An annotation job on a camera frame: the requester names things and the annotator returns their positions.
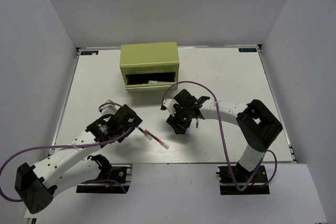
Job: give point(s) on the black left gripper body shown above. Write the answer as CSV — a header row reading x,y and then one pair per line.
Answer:
x,y
136,121

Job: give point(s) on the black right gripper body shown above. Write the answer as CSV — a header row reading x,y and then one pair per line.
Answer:
x,y
181,117

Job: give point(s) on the purple gel pen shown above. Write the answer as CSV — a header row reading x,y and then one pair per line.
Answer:
x,y
149,137

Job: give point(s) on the green top drawer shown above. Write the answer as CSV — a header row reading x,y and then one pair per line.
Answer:
x,y
139,81

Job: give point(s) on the red gel pen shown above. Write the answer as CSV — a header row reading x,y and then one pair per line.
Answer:
x,y
157,139

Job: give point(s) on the green cap highlighter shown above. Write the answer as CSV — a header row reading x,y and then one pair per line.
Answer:
x,y
155,82

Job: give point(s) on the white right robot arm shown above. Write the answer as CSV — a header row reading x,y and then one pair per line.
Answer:
x,y
258,125

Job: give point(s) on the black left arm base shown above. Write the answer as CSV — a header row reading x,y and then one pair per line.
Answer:
x,y
111,179

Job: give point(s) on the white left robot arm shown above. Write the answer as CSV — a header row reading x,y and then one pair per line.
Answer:
x,y
76,163

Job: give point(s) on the green metal drawer toolbox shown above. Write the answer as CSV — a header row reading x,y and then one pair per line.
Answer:
x,y
150,57

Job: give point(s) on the blue left corner label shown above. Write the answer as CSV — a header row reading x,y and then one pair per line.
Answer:
x,y
89,53

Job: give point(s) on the blue corner label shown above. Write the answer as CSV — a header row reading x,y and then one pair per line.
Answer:
x,y
89,53
247,49

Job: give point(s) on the blue right corner label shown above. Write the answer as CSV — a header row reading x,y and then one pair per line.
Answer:
x,y
247,49

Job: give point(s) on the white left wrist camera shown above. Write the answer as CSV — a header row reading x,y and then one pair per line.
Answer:
x,y
108,107

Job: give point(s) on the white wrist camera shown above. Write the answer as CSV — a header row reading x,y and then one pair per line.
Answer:
x,y
108,107
168,104

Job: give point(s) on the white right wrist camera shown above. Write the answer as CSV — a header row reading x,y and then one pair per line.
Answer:
x,y
168,104

